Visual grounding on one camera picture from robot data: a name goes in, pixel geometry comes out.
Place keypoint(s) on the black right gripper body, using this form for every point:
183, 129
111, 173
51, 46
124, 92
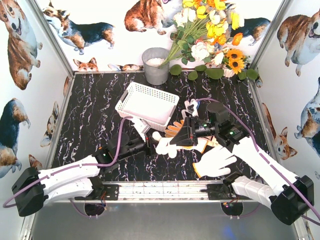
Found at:
191, 131

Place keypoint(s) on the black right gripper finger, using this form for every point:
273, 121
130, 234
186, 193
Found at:
186, 112
186, 137

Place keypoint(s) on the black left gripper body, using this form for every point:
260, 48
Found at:
148, 144

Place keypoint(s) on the cream knit glove red cuff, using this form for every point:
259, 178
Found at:
165, 148

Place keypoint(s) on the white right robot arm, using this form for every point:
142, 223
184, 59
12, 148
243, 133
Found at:
287, 195

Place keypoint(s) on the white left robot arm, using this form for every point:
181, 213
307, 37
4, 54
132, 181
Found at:
78, 180

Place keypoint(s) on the white plastic storage basket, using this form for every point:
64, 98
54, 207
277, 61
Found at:
152, 105

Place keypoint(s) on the orange dotted work glove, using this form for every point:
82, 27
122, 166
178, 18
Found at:
172, 130

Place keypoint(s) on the white cotton glove orange cuff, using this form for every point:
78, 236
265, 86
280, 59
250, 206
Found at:
215, 162

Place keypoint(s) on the grey metal bucket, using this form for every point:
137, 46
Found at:
156, 68

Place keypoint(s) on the artificial flower bouquet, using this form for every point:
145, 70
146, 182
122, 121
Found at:
209, 31

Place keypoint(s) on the aluminium front rail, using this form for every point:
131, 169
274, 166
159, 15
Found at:
177, 191

